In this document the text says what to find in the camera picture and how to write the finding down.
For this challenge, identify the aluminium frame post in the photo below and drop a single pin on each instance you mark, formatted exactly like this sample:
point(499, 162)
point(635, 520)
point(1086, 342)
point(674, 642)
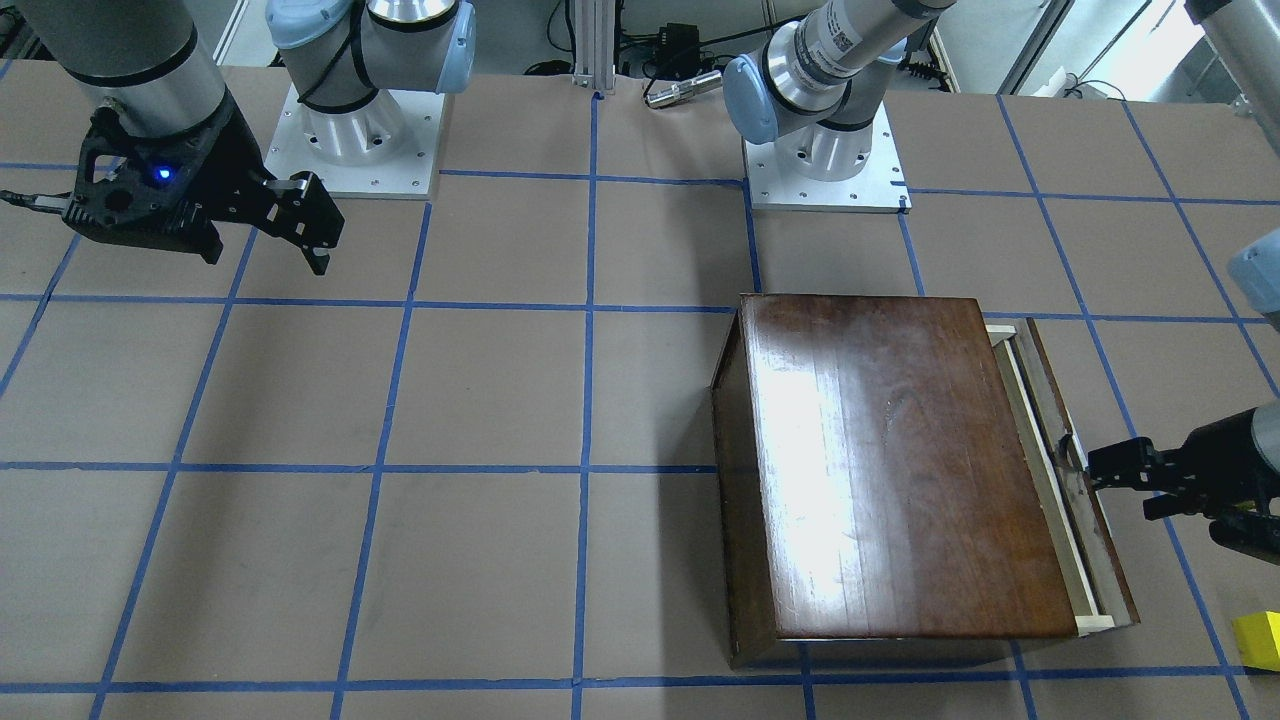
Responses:
point(594, 45)

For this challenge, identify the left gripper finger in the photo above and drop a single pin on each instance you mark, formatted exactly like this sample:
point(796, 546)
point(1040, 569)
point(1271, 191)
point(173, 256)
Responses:
point(1135, 464)

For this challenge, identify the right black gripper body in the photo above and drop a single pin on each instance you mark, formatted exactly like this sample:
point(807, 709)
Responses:
point(226, 160)

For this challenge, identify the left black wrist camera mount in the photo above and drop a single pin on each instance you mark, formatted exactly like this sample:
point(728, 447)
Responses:
point(1255, 534)

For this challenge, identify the silver metal connector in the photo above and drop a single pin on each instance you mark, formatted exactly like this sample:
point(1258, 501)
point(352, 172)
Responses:
point(684, 90)

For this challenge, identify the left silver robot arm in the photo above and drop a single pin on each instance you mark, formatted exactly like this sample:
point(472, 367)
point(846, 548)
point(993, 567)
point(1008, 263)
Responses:
point(806, 73)

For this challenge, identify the dark wooden drawer cabinet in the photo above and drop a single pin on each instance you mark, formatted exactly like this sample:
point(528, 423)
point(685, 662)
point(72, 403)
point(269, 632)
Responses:
point(876, 498)

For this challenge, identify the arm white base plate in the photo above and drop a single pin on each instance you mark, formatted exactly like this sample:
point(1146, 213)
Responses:
point(821, 169)
point(387, 150)

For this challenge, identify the black power adapter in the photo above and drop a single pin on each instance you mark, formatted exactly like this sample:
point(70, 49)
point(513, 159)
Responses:
point(674, 39)

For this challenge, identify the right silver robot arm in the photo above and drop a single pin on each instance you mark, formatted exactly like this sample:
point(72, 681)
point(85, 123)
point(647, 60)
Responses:
point(147, 56)

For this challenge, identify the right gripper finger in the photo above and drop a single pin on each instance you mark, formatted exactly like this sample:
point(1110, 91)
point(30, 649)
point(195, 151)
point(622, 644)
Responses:
point(292, 188)
point(319, 222)

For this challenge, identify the yellow block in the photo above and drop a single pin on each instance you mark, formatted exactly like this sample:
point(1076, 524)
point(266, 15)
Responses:
point(1257, 639)

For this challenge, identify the wooden drawer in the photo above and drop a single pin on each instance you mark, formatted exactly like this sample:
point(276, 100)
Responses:
point(1099, 594)

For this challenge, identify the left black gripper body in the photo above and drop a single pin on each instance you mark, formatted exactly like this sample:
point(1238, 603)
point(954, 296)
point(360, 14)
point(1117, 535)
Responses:
point(1226, 450)

